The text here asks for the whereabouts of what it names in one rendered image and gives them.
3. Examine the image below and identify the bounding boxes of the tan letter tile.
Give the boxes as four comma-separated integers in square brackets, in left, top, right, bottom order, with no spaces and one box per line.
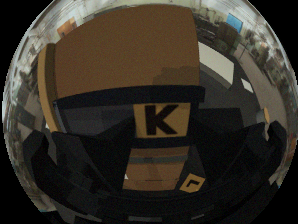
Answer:
[133,103,190,139]
[180,173,205,193]

